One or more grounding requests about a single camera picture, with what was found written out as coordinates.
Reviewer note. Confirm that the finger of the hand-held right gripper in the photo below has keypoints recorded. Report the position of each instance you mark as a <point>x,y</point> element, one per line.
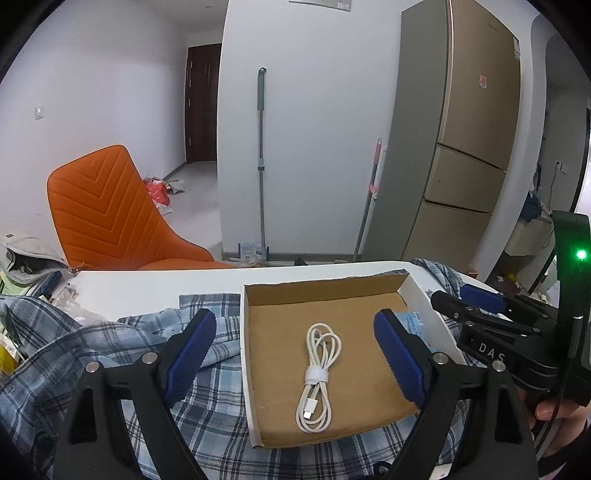
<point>461,308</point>
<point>480,296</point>

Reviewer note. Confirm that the orange quilted chair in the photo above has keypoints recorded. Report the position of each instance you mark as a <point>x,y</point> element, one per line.
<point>101,207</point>

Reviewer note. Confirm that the pink fridge magnet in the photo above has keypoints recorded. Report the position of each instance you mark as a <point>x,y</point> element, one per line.
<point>483,81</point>

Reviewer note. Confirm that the shallow cardboard box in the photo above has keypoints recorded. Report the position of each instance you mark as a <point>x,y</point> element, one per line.
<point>277,369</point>

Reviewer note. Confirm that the red plastic bag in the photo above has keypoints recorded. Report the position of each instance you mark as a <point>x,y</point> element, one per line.
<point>158,191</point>

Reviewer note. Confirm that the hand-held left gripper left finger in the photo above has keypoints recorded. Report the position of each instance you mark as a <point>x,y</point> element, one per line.
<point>191,356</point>

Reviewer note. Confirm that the blue hanging cloth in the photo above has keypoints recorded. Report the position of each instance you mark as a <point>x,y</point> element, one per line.
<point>532,207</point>

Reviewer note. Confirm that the blue tissue packet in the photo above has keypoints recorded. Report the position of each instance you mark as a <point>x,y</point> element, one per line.
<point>412,323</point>

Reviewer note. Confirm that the beige refrigerator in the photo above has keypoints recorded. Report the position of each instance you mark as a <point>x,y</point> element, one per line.
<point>461,138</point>

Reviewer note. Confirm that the blue plaid shirt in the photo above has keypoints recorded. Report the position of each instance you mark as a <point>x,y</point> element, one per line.
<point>221,429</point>

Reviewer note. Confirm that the person's right hand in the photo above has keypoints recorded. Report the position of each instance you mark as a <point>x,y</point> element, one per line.
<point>549,410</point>

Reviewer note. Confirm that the white wall outlet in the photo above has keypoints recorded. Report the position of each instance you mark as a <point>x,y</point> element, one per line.
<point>560,167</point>

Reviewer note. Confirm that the dark brown door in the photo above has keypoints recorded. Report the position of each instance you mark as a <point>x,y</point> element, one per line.
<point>203,101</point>

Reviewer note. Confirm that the white light switch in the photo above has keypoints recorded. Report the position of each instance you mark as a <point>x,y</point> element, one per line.
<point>39,113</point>

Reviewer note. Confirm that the grey fabric bag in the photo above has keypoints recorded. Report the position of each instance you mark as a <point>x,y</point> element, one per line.
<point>32,251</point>

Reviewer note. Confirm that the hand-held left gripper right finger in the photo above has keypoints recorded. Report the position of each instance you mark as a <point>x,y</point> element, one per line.
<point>397,356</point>

